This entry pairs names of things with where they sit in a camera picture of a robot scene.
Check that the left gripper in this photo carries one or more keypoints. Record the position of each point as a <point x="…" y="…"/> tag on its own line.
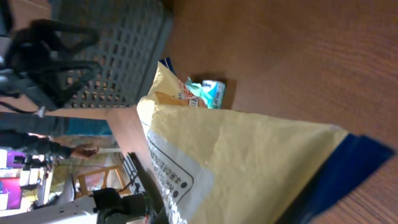
<point x="39" y="62"/>

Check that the teal tissue pack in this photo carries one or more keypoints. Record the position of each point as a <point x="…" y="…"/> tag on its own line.
<point x="210" y="91"/>

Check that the cream snack bag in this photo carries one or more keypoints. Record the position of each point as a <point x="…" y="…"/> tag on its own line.
<point x="225" y="166"/>

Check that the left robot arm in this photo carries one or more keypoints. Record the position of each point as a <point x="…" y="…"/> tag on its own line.
<point x="100" y="206"/>

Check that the person in background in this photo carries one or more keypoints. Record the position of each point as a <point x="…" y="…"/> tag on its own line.
<point x="26" y="133"/>

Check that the grey plastic mesh basket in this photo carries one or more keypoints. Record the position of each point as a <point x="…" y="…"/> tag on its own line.
<point x="132" y="37"/>

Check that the wooden chair in background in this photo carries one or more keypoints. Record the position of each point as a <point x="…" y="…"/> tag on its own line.
<point x="101" y="178"/>

